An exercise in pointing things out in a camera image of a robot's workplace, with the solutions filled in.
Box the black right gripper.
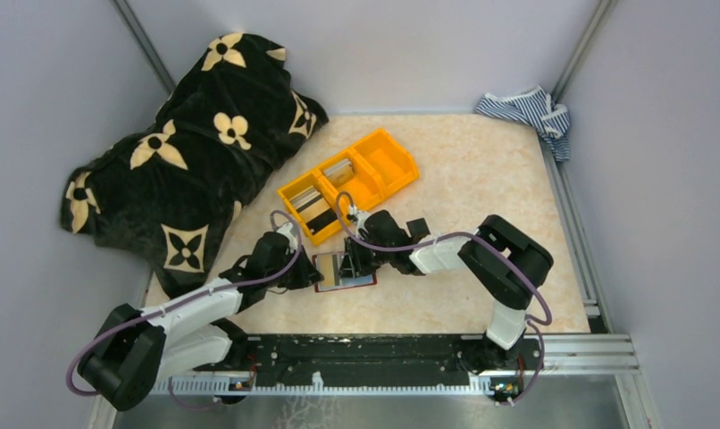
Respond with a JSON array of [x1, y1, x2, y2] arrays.
[[337, 232, 394, 279]]

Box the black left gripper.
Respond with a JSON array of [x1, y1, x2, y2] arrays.
[[265, 243, 323, 290]]

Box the black card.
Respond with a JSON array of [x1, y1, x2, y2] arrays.
[[406, 217, 431, 240]]

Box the red leather card holder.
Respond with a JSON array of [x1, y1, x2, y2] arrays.
[[313, 252, 378, 293]]

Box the gold card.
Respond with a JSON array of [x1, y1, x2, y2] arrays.
[[314, 252, 343, 292]]

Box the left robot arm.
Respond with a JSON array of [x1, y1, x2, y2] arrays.
[[66, 220, 322, 411]]

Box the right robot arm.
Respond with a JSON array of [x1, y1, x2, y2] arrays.
[[339, 207, 554, 368]]

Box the cards in left bin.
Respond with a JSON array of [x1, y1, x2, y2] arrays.
[[289, 186, 337, 234]]

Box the cards in bin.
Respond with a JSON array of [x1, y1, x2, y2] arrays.
[[289, 186, 337, 234], [322, 158, 355, 188]]

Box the cards in middle bin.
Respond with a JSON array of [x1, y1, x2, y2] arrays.
[[322, 158, 355, 188]]

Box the yellow plastic bin left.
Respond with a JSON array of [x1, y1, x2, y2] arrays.
[[278, 172, 340, 246]]

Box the yellow plastic bin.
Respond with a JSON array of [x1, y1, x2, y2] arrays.
[[315, 149, 387, 210], [278, 172, 340, 246], [351, 128, 420, 198]]

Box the yellow plastic bin right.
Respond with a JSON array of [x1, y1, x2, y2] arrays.
[[351, 128, 420, 198]]

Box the yellow plastic bin middle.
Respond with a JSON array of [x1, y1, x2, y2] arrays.
[[315, 149, 387, 210]]

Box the black floral blanket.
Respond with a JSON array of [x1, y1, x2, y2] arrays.
[[59, 32, 329, 298]]

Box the blue white striped cloth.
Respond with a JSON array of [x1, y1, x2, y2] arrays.
[[474, 86, 571, 163]]

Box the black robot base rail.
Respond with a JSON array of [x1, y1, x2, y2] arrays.
[[202, 334, 540, 388]]

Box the aluminium frame rail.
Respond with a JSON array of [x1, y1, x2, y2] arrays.
[[102, 332, 640, 398]]

